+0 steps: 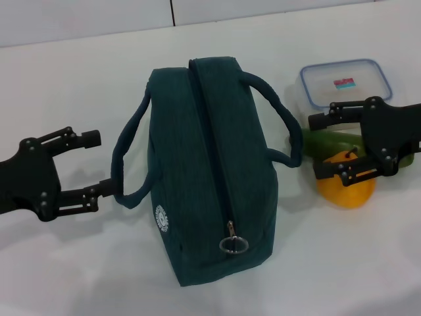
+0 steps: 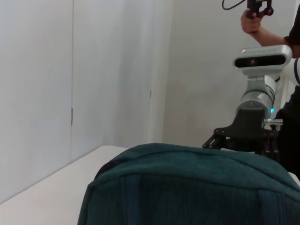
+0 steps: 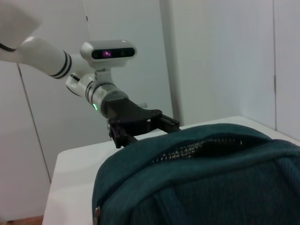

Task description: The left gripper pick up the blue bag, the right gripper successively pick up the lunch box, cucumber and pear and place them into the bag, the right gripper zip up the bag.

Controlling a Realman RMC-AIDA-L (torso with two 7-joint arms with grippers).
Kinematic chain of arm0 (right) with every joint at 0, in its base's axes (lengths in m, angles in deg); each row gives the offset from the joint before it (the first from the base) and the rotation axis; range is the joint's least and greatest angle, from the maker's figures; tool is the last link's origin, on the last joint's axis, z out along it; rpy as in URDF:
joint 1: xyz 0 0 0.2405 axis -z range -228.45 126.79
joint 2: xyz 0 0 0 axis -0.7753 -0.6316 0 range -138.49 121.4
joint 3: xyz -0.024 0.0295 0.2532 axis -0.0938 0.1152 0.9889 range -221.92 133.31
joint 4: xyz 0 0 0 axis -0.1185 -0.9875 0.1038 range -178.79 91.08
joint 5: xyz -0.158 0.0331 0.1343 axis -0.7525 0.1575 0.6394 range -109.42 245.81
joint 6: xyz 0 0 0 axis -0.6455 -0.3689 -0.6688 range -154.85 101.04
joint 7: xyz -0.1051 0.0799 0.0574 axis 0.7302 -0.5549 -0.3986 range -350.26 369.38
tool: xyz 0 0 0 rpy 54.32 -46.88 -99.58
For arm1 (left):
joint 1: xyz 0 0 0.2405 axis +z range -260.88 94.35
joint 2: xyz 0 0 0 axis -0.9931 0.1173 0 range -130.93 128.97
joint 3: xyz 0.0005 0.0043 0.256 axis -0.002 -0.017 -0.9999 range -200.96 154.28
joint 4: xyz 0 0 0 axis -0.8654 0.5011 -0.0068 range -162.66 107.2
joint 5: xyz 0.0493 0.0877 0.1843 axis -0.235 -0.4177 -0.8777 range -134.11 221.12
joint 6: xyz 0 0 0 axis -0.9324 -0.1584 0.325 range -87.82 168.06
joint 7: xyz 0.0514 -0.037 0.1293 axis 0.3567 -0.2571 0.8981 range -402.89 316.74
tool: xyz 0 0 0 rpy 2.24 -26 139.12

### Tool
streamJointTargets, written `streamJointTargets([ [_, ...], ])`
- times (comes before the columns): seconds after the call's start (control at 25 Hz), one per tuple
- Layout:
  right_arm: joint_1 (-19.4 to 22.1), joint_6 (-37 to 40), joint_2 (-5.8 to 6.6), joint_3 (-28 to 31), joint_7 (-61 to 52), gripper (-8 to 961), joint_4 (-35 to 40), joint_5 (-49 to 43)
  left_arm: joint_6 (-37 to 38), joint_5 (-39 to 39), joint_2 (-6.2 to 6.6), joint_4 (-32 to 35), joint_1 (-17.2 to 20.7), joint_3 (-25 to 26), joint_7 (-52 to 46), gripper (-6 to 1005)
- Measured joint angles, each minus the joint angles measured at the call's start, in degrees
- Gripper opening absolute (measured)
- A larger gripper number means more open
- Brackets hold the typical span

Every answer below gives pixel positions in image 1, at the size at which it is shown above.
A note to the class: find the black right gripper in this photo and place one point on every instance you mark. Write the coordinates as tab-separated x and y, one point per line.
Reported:
381	131

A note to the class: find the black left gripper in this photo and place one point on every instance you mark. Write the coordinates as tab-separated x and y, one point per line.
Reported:
29	184

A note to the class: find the green cucumber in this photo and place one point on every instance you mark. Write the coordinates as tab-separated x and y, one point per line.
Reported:
329	141

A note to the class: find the clear container with blue lid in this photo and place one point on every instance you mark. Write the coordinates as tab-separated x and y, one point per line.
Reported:
361	75

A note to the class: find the dark teal fabric lunch bag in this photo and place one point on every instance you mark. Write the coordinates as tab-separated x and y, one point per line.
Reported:
204	148

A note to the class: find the yellow pear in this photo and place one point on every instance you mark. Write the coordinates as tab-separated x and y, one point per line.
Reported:
348	197

